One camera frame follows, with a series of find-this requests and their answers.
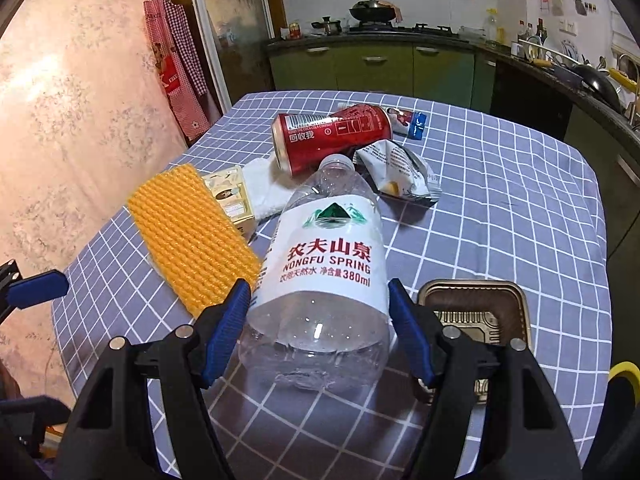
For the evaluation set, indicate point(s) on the brown plastic food tray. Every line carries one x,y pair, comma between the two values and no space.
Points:
490,312

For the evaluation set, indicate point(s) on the toothpaste tube with blue end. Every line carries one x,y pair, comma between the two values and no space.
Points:
407,121

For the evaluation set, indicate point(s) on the red checkered apron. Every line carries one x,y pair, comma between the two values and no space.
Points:
181,97

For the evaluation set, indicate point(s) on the orange foam fruit net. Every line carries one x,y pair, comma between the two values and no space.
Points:
194,244

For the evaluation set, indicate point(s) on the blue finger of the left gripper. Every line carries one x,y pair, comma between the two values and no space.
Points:
41,288

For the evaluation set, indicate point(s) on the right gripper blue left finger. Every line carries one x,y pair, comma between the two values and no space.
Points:
229,321

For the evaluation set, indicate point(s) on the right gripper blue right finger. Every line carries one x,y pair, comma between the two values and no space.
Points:
410,334

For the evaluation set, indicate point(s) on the black wok with lid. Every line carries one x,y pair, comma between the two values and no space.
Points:
373,11

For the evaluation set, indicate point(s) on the red soda can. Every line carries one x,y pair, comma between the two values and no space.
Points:
302,141

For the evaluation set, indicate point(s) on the yellow rimmed black trash bin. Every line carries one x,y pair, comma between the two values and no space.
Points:
631,373

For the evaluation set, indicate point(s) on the white paper napkin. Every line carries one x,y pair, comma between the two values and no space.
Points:
268,187

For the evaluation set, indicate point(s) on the small cream carton box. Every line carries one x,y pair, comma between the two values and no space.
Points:
229,189

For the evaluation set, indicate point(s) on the clear plastic water bottle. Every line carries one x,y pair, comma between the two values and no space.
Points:
319,315

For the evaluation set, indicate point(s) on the crumpled silver snack wrapper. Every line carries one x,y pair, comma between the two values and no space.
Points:
398,172

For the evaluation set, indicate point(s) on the black wok by sink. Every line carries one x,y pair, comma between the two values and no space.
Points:
599,85

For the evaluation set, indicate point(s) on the red jar on counter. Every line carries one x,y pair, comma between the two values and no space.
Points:
294,31

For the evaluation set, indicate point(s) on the small black pot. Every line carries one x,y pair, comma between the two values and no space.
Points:
327,27

